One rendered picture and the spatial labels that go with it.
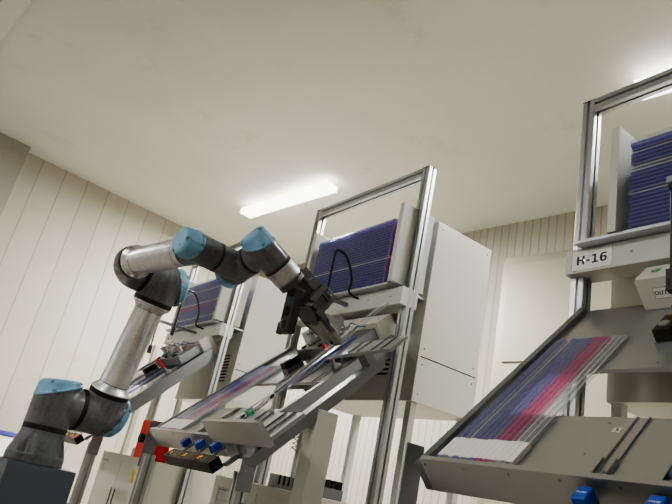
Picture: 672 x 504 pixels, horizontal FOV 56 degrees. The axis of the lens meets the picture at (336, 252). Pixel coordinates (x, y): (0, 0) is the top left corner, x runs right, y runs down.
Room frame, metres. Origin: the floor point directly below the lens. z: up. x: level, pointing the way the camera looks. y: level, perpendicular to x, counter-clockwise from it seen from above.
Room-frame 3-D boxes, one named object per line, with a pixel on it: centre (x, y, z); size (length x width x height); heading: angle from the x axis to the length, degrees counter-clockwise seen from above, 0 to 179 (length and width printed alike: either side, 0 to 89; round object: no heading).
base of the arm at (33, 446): (1.85, 0.68, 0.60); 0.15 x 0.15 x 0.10
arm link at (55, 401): (1.85, 0.67, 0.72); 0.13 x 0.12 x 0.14; 131
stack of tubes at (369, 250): (2.46, -0.11, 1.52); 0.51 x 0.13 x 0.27; 33
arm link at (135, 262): (1.62, 0.47, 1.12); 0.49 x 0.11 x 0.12; 41
